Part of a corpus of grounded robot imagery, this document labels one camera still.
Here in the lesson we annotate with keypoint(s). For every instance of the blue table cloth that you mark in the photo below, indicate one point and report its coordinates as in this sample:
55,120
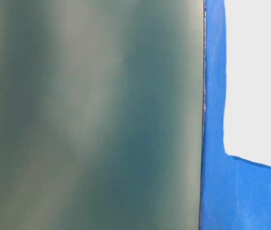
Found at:
235,193

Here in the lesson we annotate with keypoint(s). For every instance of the light blue towel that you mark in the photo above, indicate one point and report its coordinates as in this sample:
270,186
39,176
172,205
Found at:
247,114

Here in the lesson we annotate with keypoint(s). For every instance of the dark green backdrop panel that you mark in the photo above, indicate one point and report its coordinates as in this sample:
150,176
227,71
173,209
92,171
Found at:
100,114

